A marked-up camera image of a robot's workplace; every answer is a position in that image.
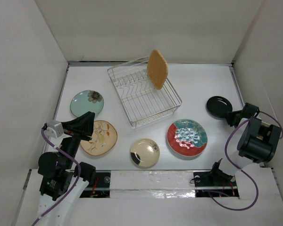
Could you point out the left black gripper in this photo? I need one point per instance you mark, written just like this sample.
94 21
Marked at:
80 126

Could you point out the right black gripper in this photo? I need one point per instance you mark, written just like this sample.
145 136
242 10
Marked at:
229 116

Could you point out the small black plate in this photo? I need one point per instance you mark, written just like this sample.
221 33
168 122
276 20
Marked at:
219 106

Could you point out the orange woven square plate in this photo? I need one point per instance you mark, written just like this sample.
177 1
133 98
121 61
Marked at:
157 69

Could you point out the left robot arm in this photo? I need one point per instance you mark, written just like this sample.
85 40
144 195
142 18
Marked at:
63 178

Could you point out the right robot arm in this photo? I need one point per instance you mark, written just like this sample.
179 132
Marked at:
258 142

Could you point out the beige bird painted plate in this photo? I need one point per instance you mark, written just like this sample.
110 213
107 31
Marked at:
103 139

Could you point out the teal flower plate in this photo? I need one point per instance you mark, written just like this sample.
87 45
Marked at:
87 100

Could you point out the red and teal plate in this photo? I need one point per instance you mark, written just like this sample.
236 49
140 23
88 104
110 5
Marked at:
186 138

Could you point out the cream bowl with black marks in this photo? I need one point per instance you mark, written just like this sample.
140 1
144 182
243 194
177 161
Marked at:
145 153

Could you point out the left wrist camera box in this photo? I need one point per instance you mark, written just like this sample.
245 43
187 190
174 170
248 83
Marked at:
53 129

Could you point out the metal base rail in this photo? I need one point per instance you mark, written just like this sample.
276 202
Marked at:
161 184

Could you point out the silver wire dish rack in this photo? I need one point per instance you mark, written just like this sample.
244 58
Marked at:
141 102

